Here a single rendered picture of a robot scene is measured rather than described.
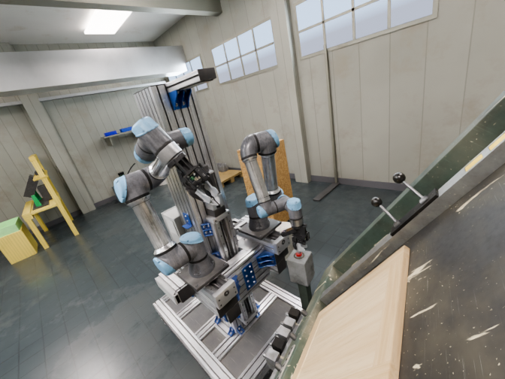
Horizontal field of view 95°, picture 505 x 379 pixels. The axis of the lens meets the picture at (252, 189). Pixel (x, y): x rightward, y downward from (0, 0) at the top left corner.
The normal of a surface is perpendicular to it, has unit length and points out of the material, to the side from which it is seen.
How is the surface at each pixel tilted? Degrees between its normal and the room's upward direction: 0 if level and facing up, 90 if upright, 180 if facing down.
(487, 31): 90
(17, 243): 90
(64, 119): 90
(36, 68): 90
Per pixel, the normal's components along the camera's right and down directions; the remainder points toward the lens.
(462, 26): -0.69, 0.40
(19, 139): 0.70, 0.13
